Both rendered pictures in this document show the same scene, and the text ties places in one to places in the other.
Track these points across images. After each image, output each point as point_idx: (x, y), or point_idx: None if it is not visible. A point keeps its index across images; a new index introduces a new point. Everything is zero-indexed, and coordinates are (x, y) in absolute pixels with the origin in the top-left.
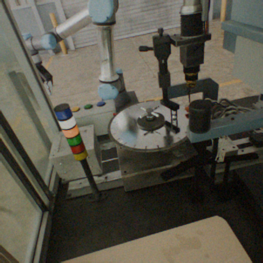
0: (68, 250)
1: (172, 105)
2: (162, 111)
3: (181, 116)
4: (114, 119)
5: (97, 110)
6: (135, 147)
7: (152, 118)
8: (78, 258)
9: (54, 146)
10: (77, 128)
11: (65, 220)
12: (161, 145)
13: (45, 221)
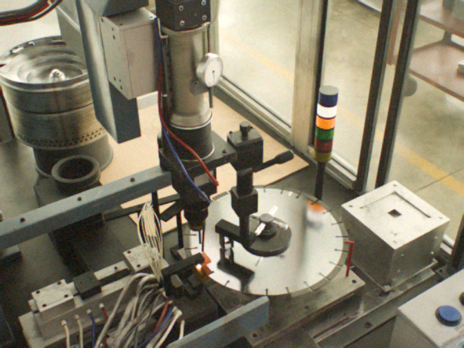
0: (304, 177)
1: (225, 220)
2: (256, 262)
3: (214, 253)
4: (339, 230)
5: (436, 293)
6: (262, 189)
7: (258, 223)
8: (286, 173)
9: (413, 197)
10: (317, 120)
11: (333, 194)
12: (226, 197)
13: (344, 172)
